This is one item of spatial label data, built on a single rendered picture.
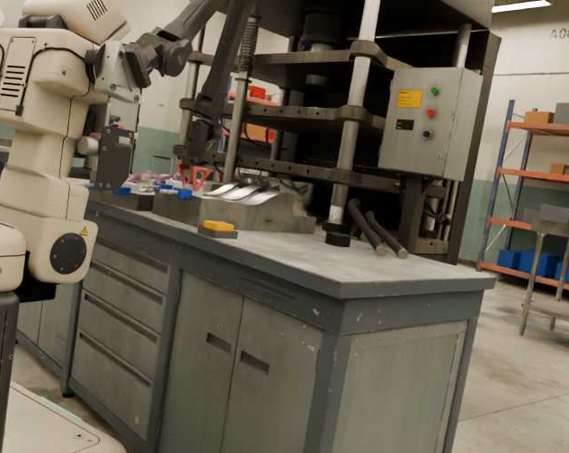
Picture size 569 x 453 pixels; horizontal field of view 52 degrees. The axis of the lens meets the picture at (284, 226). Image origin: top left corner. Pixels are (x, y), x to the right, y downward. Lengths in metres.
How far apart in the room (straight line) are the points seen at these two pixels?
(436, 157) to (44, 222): 1.38
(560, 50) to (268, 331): 7.74
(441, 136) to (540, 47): 6.86
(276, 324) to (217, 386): 0.30
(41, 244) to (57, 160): 0.20
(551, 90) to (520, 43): 0.89
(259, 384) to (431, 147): 1.14
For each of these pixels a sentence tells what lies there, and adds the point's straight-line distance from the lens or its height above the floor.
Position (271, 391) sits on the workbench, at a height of 0.47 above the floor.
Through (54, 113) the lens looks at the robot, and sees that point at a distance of 1.46.
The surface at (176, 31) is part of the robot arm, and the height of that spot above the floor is 1.29.
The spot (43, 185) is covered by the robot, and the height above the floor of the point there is 0.88.
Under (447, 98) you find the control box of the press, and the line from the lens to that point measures 2.23.
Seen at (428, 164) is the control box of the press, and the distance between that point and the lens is 2.22.
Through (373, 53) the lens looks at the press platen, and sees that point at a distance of 2.34.
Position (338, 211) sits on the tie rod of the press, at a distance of 2.31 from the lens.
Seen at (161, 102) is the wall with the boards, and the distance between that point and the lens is 9.65.
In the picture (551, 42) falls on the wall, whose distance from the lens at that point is 8.96.
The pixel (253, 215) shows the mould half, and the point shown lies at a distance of 1.83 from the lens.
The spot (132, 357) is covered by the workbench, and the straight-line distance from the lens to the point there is 2.02.
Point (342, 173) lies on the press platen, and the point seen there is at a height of 1.03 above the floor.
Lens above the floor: 1.01
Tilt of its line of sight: 6 degrees down
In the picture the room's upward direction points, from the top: 9 degrees clockwise
